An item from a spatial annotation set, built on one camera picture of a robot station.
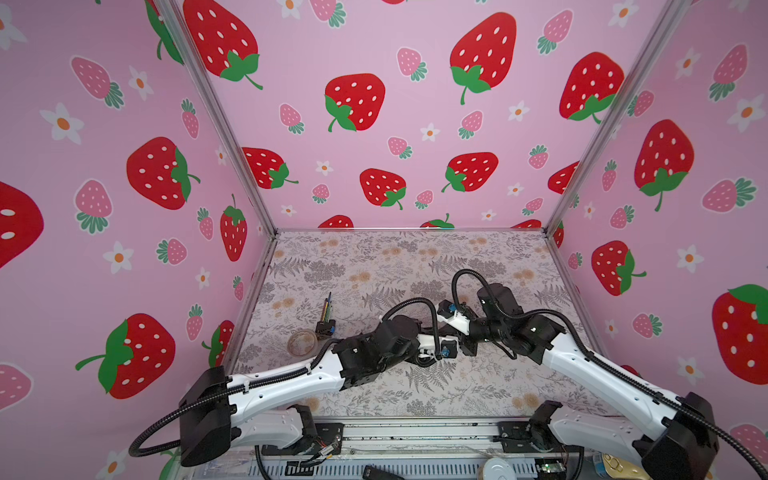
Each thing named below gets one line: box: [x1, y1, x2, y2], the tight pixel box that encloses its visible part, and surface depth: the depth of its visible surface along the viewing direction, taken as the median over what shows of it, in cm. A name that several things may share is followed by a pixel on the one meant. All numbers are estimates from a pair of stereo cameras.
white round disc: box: [483, 457, 515, 480], surface depth 67 cm
